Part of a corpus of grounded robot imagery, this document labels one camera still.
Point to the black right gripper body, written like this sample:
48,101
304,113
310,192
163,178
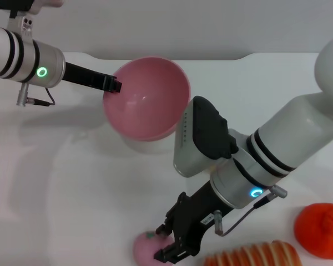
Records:
194,213

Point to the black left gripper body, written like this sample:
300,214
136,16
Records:
83,75

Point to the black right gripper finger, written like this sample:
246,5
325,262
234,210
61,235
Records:
163,229
169,253

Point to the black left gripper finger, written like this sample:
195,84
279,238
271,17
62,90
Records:
115,85

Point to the pink toy peach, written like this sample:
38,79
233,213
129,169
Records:
144,249

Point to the pink plastic bowl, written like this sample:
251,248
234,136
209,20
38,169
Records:
150,108

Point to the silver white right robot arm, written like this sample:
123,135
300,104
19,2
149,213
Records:
291,144

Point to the striped orange toy bread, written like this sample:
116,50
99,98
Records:
255,253

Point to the orange toy tangerine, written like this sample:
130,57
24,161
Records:
313,230

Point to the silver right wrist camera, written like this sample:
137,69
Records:
202,135

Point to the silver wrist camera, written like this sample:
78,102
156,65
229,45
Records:
202,135
19,26

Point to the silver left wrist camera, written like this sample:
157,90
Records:
19,26

